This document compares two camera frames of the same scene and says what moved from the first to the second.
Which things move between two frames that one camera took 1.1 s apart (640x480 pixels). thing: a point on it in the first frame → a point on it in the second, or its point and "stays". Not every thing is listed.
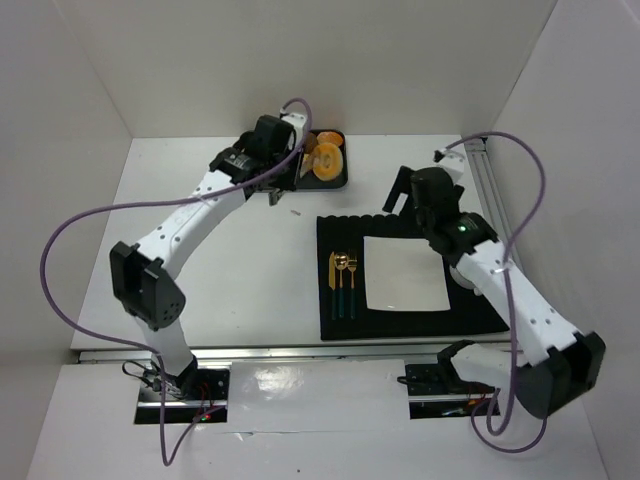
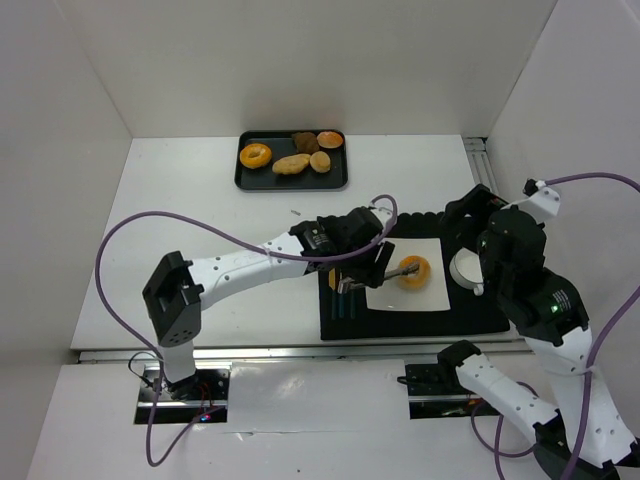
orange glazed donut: x=327 y=161 → x=420 y=278
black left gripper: x=275 y=189 → x=378 y=265
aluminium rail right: x=489 y=190 stays
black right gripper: x=398 y=189 → x=460 y=215
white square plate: x=404 y=273 stays
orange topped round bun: x=325 y=137 stays
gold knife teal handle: x=332 y=285 stays
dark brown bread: x=310 y=142 stays
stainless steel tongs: x=275 y=194 → x=347 y=283
